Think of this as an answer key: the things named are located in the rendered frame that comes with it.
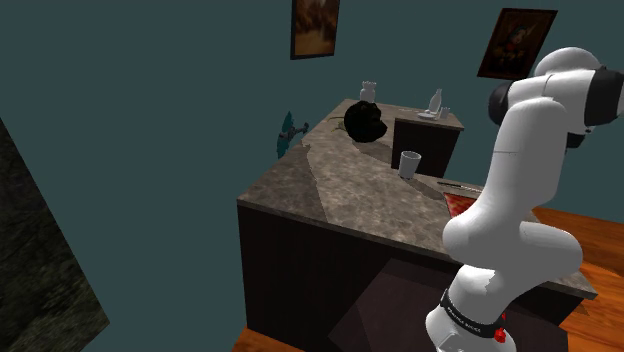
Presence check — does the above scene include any dark portrait wall picture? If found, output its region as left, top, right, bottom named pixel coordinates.
left=476, top=7, right=559, bottom=82

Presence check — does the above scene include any dark cabinet with stone top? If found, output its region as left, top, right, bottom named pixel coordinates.
left=236, top=98, right=599, bottom=352

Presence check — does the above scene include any brown framed wall picture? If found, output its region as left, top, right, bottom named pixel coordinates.
left=289, top=0, right=341, bottom=61

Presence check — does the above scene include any black round lump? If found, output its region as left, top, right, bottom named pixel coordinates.
left=342, top=100, right=390, bottom=145

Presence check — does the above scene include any white bottle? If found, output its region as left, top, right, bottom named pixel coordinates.
left=428, top=88, right=444, bottom=116

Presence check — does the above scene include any teal disc with grey handle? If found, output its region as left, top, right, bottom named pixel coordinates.
left=275, top=110, right=311, bottom=161

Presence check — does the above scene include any red patterned mat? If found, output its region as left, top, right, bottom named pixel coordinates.
left=441, top=191, right=478, bottom=220

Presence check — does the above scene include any white jar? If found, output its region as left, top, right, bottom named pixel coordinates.
left=359, top=80, right=378, bottom=104

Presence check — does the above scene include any dark robot stand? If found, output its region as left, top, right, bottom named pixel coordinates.
left=327, top=257, right=570, bottom=352

